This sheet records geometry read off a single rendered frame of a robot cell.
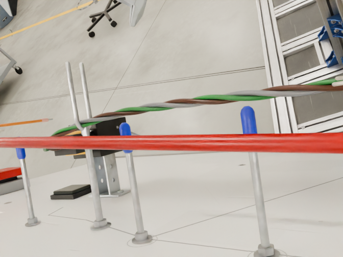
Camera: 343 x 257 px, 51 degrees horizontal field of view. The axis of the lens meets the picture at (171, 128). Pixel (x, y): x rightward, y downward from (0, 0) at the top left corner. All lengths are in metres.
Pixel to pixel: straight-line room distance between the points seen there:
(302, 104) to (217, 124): 0.59
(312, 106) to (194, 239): 1.32
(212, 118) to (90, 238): 1.79
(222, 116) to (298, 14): 0.66
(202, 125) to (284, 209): 1.77
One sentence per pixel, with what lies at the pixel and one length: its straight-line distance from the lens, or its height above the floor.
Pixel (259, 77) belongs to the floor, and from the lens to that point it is 2.11.
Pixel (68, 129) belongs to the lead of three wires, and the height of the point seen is 1.20.
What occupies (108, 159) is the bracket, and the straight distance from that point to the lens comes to 0.43.
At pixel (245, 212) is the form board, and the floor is 1.10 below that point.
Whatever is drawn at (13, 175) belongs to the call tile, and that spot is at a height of 1.09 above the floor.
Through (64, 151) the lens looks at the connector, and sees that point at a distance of 0.40.
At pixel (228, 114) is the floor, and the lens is 2.01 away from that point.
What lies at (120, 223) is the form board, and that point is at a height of 1.13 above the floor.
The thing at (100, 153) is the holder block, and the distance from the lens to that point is 0.41.
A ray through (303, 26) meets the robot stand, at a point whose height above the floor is 0.21.
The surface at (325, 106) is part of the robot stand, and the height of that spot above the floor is 0.21.
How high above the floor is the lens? 1.35
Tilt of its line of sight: 38 degrees down
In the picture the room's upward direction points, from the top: 42 degrees counter-clockwise
